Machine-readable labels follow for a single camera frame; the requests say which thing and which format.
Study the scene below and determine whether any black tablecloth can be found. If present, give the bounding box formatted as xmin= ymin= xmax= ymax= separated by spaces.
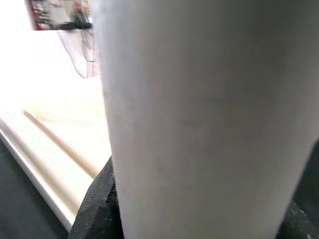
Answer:
xmin=0 ymin=141 xmax=73 ymax=239

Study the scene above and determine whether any white plastic table leg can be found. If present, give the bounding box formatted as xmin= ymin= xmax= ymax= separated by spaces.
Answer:
xmin=93 ymin=0 xmax=319 ymax=239

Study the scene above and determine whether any white plastic table top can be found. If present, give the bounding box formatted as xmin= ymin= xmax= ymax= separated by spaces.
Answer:
xmin=0 ymin=74 xmax=113 ymax=232

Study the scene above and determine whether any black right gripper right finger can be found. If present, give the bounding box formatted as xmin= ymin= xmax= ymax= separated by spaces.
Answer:
xmin=281 ymin=199 xmax=319 ymax=239

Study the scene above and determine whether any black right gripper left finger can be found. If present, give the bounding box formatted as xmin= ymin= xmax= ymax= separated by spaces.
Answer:
xmin=68 ymin=158 xmax=125 ymax=239

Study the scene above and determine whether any black wall power cable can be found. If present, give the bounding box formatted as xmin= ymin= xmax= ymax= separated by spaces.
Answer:
xmin=58 ymin=29 xmax=97 ymax=78

